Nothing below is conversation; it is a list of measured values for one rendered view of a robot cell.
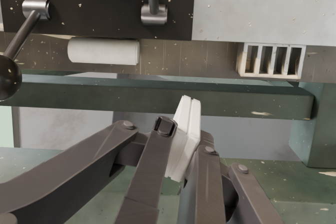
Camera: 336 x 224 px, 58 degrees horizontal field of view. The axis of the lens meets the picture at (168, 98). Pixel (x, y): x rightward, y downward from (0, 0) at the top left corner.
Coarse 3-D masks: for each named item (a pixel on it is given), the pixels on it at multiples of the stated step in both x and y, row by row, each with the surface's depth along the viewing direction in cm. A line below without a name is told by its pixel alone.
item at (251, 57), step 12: (240, 48) 35; (252, 48) 36; (264, 48) 37; (276, 48) 37; (288, 48) 34; (300, 48) 34; (240, 60) 35; (252, 60) 36; (264, 60) 37; (276, 60) 37; (288, 60) 34; (300, 60) 34; (240, 72) 35; (252, 72) 36; (264, 72) 36; (276, 72) 36; (288, 72) 36; (300, 72) 35
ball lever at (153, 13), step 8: (152, 0) 28; (144, 8) 30; (152, 8) 29; (160, 8) 30; (144, 16) 30; (152, 16) 30; (160, 16) 30; (144, 24) 31; (152, 24) 31; (160, 24) 31
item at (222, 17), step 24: (216, 0) 32; (240, 0) 32; (264, 0) 32; (288, 0) 32; (312, 0) 32; (0, 24) 33; (192, 24) 33; (216, 24) 32; (240, 24) 32; (264, 24) 32; (288, 24) 32; (312, 24) 32
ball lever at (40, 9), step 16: (32, 0) 31; (48, 0) 31; (32, 16) 30; (48, 16) 31; (16, 48) 26; (0, 64) 23; (16, 64) 25; (0, 80) 23; (16, 80) 24; (0, 96) 23
